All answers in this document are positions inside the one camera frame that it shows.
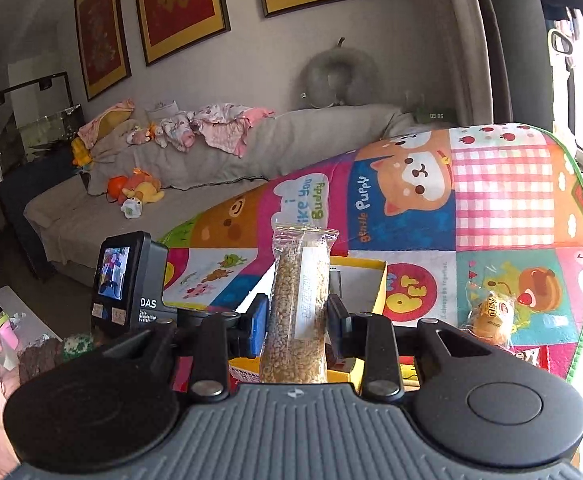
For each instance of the glass tank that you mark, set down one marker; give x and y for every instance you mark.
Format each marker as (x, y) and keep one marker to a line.
(31, 125)

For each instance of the pink and yellow cushion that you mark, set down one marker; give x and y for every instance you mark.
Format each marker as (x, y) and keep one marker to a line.
(104, 122)

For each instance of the clear bag of grain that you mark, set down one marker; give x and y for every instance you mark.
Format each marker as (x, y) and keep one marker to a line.
(296, 305)

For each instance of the yellow cardboard box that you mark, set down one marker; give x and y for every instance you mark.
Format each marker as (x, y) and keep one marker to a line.
(366, 285)

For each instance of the bread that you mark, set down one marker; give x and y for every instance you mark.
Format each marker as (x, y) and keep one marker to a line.
(491, 315)

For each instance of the narrow red framed picture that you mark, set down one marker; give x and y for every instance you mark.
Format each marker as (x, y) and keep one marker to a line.
(102, 30)

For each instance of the grey curtain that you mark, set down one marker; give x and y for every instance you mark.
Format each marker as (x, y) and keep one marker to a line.
(476, 35)

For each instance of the pink cup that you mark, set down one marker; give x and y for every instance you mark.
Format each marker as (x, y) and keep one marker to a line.
(6, 345)

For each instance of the brown snack pile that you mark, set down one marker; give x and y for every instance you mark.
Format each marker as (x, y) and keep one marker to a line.
(39, 360)

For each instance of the red snack packet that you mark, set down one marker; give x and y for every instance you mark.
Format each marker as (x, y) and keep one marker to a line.
(534, 360)

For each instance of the orange plush toy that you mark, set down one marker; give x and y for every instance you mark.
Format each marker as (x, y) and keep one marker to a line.
(139, 187)

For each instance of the colourful cartoon play mat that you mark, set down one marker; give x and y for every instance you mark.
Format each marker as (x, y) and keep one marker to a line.
(496, 200)

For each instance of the small white plush toy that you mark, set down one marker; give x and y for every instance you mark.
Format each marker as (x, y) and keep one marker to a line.
(131, 208)

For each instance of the grey neck pillow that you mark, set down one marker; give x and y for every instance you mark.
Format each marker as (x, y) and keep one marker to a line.
(341, 75)

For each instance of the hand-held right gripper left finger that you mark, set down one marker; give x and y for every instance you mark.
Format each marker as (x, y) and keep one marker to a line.
(258, 327)

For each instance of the green and white packet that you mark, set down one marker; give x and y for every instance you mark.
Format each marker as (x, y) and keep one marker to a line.
(77, 346)

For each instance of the white and pink baby clothes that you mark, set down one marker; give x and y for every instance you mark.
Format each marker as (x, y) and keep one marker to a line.
(171, 130)

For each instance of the grey sofa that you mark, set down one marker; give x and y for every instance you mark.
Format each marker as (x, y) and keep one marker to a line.
(281, 145)

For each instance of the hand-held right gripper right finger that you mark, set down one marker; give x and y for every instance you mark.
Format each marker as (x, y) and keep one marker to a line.
(338, 330)

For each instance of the yellow plush toy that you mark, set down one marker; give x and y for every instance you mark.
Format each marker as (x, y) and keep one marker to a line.
(80, 152)

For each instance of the green digital clock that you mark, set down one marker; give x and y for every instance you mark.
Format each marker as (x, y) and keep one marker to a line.
(434, 115)

